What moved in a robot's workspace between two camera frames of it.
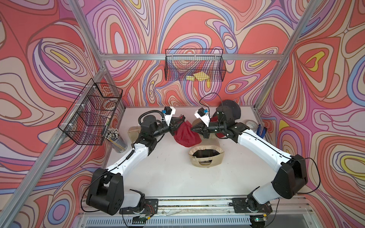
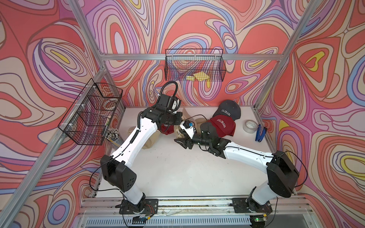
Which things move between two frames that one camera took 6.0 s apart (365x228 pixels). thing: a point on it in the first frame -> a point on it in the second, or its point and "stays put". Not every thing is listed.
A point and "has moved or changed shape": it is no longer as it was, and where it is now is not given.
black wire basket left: x=97 y=109 stays put
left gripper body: x=162 y=130 -> x=173 y=118
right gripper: x=202 y=129 -> x=185 y=141
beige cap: x=213 y=139 has moved or changed shape
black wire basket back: x=197 y=64 stays put
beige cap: x=206 y=156 -> x=178 y=134
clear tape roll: x=252 y=124 stays put
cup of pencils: x=113 y=136 stays put
